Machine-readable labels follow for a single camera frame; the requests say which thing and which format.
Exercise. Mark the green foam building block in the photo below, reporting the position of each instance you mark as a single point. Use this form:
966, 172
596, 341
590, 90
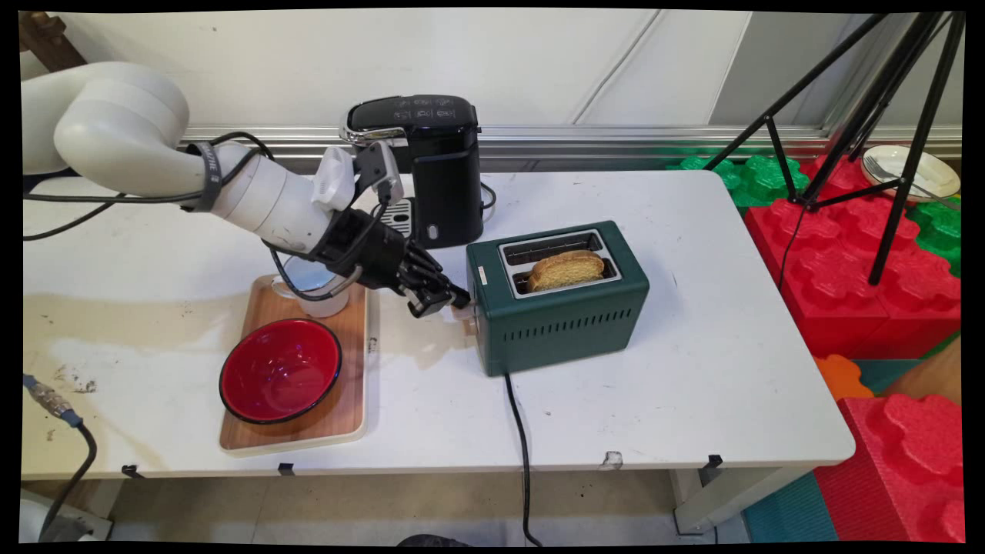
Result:
750, 181
940, 231

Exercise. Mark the black coffee machine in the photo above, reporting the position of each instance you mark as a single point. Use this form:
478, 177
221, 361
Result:
446, 177

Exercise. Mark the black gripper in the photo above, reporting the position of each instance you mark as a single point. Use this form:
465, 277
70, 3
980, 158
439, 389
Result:
362, 250

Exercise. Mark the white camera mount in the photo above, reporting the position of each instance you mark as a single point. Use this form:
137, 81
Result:
335, 181

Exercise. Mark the white plate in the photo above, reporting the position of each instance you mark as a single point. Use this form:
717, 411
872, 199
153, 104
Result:
935, 173

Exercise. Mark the silver wall rail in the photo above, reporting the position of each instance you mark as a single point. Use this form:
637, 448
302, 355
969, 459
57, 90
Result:
616, 142

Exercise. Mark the white table leg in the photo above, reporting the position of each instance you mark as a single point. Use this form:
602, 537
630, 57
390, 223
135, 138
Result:
723, 496
69, 512

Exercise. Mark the teal foam floor tile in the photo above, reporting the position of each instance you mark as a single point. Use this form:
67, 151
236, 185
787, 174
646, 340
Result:
793, 512

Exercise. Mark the toasted bread slice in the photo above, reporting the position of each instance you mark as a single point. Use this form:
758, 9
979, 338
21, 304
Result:
565, 269

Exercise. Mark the metal fork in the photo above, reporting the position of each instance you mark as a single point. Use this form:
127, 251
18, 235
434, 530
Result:
885, 171

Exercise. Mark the red bowl with black rim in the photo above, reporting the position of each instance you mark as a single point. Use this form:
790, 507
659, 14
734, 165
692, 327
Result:
281, 373

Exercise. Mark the black tripod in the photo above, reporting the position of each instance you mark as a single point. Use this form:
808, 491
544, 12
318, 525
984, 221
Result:
912, 161

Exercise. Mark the brown wooden object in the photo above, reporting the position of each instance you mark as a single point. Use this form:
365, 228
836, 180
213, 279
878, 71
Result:
50, 38

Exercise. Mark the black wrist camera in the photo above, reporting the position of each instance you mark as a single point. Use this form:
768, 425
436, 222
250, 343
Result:
381, 169

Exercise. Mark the wooden serving tray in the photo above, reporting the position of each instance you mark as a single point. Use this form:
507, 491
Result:
350, 385

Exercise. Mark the orange foam piece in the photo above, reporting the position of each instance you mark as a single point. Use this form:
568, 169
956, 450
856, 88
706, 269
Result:
843, 377

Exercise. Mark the white cup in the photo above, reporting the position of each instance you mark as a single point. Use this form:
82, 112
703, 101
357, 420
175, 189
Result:
327, 306

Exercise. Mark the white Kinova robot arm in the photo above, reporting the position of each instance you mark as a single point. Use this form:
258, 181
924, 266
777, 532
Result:
115, 131

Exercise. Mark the green two-slot toaster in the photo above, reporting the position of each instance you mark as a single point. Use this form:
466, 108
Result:
554, 331

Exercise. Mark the red foam building block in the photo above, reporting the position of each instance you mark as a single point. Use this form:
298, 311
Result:
843, 178
816, 308
900, 469
923, 308

